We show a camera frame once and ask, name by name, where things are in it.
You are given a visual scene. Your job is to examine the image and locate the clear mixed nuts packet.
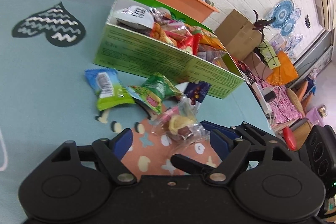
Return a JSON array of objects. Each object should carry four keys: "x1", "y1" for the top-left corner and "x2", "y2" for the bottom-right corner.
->
[{"x1": 151, "y1": 96, "x2": 210, "y2": 146}]

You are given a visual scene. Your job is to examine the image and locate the dark blue candy packet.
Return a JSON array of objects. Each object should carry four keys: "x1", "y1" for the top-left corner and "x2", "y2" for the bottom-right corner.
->
[{"x1": 184, "y1": 81, "x2": 211, "y2": 105}]

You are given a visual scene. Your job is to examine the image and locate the green pea snack packet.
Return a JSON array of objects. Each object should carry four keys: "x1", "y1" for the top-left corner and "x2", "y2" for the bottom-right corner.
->
[{"x1": 141, "y1": 72, "x2": 183, "y2": 101}]

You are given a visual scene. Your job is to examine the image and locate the blue green candy packet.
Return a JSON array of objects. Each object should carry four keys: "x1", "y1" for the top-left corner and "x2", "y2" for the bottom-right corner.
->
[{"x1": 85, "y1": 68, "x2": 135, "y2": 111}]

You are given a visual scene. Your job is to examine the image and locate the green red candy packet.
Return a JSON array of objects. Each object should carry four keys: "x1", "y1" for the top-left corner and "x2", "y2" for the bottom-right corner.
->
[{"x1": 126, "y1": 86, "x2": 162, "y2": 114}]

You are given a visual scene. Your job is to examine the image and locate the red orange snack bag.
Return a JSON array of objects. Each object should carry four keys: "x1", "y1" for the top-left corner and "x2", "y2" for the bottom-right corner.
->
[{"x1": 177, "y1": 34, "x2": 203, "y2": 56}]

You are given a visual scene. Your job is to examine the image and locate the orange leaf snack bag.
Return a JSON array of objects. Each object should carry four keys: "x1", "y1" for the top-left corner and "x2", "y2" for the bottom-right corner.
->
[{"x1": 199, "y1": 34, "x2": 226, "y2": 51}]

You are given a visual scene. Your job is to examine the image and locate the white snack bag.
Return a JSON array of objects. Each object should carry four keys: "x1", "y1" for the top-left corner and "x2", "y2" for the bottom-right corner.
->
[{"x1": 113, "y1": 5, "x2": 155, "y2": 30}]

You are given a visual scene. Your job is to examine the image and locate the pink nut snack packet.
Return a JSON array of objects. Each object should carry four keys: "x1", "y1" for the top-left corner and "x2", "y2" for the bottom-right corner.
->
[{"x1": 150, "y1": 23, "x2": 177, "y2": 47}]

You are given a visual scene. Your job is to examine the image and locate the red stool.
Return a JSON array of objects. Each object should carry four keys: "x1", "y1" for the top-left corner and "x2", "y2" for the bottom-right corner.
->
[{"x1": 282, "y1": 127, "x2": 297, "y2": 151}]

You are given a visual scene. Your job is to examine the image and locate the white power strip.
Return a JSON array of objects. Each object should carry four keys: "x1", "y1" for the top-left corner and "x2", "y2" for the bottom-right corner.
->
[{"x1": 251, "y1": 83, "x2": 273, "y2": 115}]

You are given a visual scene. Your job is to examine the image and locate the small open cardboard box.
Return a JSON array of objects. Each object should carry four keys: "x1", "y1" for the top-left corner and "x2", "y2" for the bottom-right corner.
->
[{"x1": 243, "y1": 52, "x2": 273, "y2": 80}]

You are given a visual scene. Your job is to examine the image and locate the green small box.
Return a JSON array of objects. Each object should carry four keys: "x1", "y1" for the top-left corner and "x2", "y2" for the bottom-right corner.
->
[{"x1": 258, "y1": 41, "x2": 281, "y2": 69}]

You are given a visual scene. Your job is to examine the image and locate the orange plastic bag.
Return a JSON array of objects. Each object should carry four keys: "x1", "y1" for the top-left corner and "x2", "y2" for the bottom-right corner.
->
[{"x1": 266, "y1": 51, "x2": 298, "y2": 86}]

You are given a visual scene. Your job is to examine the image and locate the brown cardboard box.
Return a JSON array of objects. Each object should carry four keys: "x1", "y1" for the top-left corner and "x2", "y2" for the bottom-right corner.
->
[{"x1": 215, "y1": 10, "x2": 261, "y2": 61}]

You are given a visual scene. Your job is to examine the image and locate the green white cardboard box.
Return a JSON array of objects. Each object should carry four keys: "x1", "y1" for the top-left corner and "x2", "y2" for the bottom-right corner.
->
[{"x1": 93, "y1": 0, "x2": 244, "y2": 99}]

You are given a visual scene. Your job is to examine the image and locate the dark purple plant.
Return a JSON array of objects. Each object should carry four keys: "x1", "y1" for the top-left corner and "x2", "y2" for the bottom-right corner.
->
[{"x1": 253, "y1": 10, "x2": 276, "y2": 34}]

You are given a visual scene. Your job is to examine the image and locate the blue paper fan decorations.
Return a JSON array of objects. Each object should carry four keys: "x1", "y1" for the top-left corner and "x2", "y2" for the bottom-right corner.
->
[{"x1": 266, "y1": 0, "x2": 301, "y2": 37}]

